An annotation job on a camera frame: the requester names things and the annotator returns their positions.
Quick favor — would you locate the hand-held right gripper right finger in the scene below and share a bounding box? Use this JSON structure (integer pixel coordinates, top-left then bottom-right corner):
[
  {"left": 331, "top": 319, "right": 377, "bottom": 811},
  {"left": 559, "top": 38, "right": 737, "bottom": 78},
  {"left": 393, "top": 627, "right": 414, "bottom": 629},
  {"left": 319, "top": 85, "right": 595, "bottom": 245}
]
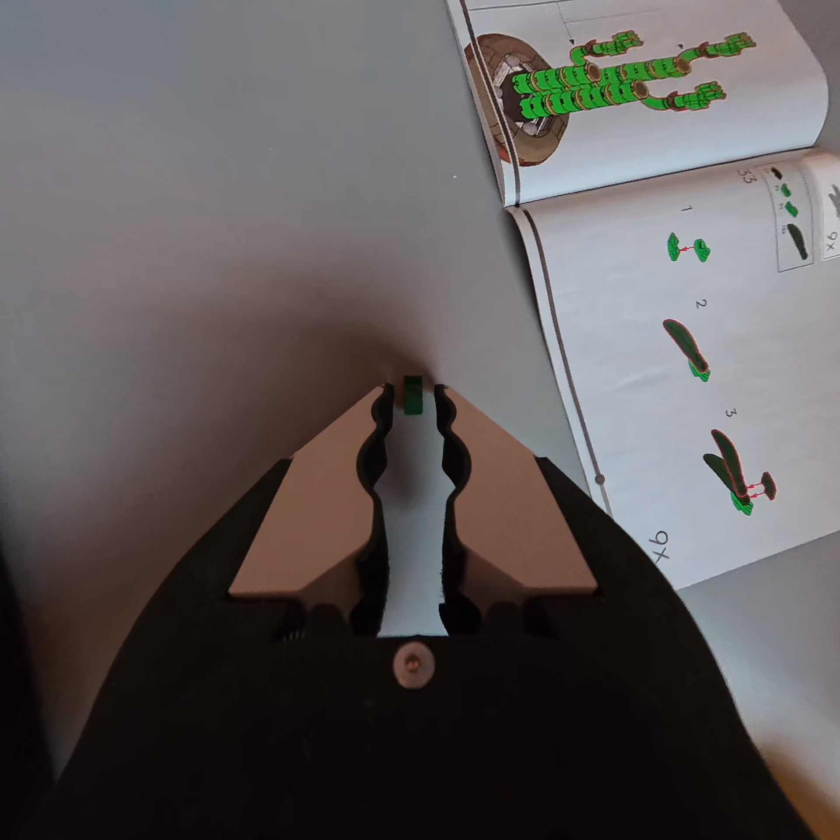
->
[{"left": 433, "top": 384, "right": 599, "bottom": 637}]

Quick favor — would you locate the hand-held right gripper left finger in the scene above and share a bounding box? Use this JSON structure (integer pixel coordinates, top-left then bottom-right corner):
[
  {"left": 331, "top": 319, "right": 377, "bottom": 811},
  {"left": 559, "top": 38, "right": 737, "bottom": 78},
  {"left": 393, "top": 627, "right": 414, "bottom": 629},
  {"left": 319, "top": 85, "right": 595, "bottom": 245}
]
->
[{"left": 227, "top": 384, "right": 396, "bottom": 637}]

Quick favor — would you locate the lego instruction booklet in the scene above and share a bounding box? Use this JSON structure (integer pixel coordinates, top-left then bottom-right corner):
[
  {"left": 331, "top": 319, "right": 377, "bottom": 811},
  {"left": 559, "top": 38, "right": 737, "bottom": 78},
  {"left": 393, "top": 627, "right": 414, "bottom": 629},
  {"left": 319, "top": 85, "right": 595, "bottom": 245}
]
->
[{"left": 446, "top": 0, "right": 840, "bottom": 592}]

